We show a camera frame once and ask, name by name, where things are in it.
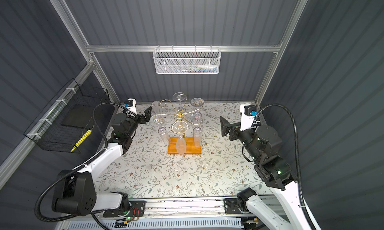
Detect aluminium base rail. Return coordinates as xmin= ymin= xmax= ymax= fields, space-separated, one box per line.
xmin=56 ymin=195 xmax=296 ymax=230

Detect gold wire glass rack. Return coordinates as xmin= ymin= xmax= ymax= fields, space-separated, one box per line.
xmin=160 ymin=97 xmax=203 ymax=133

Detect orange wooden rack base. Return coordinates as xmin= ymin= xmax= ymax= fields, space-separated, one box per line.
xmin=168 ymin=137 xmax=202 ymax=155

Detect white wire mesh basket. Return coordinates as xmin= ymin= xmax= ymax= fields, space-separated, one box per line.
xmin=153 ymin=49 xmax=222 ymax=75

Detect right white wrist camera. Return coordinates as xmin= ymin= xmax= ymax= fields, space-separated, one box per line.
xmin=240 ymin=104 xmax=258 ymax=131

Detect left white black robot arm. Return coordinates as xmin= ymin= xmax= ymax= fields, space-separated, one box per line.
xmin=52 ymin=107 xmax=152 ymax=216

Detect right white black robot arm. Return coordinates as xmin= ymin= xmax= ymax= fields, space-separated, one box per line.
xmin=220 ymin=117 xmax=320 ymax=230

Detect items in white basket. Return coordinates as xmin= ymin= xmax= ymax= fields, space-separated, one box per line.
xmin=176 ymin=64 xmax=220 ymax=74

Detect floral table mat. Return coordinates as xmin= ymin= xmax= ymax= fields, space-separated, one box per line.
xmin=95 ymin=103 xmax=270 ymax=199

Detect left black corrugated cable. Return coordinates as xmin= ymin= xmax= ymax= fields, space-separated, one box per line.
xmin=33 ymin=102 xmax=134 ymax=230

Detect clear wine glass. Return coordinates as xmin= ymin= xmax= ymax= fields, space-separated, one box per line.
xmin=173 ymin=92 xmax=187 ymax=103
xmin=149 ymin=114 xmax=170 ymax=145
xmin=191 ymin=98 xmax=205 ymax=108
xmin=171 ymin=120 xmax=188 ymax=155
xmin=152 ymin=101 xmax=162 ymax=116
xmin=191 ymin=112 xmax=203 ymax=148

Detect yellow striped item in basket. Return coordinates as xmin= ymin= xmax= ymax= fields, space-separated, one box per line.
xmin=71 ymin=130 xmax=92 ymax=153

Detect black wire mesh basket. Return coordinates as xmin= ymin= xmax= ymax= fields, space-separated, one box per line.
xmin=24 ymin=81 xmax=110 ymax=154

